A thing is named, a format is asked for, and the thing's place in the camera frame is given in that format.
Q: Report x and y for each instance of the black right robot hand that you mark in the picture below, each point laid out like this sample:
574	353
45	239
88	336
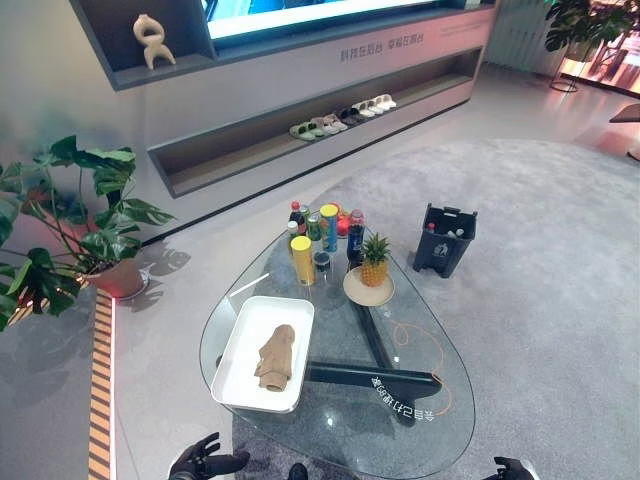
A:
517	471

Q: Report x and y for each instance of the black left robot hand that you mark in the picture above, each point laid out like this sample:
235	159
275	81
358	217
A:
200	465

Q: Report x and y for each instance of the white rectangular tray basket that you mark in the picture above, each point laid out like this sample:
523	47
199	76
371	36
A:
240	360

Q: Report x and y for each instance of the beige folded cloth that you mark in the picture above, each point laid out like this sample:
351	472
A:
277	357

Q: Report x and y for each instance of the dark robot foot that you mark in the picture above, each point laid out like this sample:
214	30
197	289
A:
298	472

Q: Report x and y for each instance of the yellow striped floor strip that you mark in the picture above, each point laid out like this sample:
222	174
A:
101	380

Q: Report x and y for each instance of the oval glass coffee table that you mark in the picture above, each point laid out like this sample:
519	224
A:
350	430

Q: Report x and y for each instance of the grey round rug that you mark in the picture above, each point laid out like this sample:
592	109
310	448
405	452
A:
525	310

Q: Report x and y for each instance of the black table base legs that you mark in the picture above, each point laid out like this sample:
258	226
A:
370	376

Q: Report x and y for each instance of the brown plant pot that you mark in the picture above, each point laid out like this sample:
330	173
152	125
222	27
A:
120	280

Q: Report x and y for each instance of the glass tumbler dark drink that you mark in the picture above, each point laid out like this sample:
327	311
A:
321	267

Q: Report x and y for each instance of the dark grey trash bin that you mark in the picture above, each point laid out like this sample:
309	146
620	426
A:
440	252

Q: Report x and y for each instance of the beige round plate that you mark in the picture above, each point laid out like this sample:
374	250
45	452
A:
360	296

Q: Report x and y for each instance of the discarded white bottle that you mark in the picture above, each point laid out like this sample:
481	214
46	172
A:
457	233

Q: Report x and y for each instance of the small bottle white cap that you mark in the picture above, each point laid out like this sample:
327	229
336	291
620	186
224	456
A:
292	235

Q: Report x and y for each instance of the pineapple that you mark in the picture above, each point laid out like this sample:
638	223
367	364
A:
374	267

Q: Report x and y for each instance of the discarded bottle red cap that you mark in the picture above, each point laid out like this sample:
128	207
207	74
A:
432	228

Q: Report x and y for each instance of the green drink can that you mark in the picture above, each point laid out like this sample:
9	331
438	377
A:
313	229

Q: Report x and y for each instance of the cola bottle red cap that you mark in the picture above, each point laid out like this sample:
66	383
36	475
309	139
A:
297	217

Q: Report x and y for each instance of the green chips can yellow lid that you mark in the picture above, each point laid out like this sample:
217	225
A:
330	230

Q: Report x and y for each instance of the cola bottle blue label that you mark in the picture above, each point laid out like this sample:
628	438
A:
356	240

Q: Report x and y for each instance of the large monstera plant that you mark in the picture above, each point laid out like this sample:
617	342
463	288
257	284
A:
100	170

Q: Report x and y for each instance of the green slipper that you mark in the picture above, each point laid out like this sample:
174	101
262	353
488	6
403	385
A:
300	133
312	127

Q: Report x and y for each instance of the beige pink slipper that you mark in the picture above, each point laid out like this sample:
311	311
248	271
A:
337	122
325	125

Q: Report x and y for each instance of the dark furniture edge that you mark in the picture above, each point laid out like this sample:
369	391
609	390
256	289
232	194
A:
629	120

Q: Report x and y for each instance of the dark grey slipper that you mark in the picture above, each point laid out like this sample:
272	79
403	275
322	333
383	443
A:
350	117
359	113

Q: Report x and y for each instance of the black metal plant stand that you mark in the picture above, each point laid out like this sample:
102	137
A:
565	82

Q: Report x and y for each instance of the cream slipper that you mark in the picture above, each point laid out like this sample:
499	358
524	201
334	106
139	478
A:
365	107
374	104

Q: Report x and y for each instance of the white slipper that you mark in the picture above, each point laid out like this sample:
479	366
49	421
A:
382	101
390	98

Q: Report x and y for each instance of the beige abstract sculpture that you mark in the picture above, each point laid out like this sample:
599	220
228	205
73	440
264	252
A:
152	42

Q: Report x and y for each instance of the monstera plant on stand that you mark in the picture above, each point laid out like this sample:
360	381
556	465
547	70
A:
585	22

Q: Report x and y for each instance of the grey wall cabinet unit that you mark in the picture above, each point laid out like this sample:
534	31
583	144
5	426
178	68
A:
280	90

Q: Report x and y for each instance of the wall television screen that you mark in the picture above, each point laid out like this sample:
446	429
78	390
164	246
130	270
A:
310	12

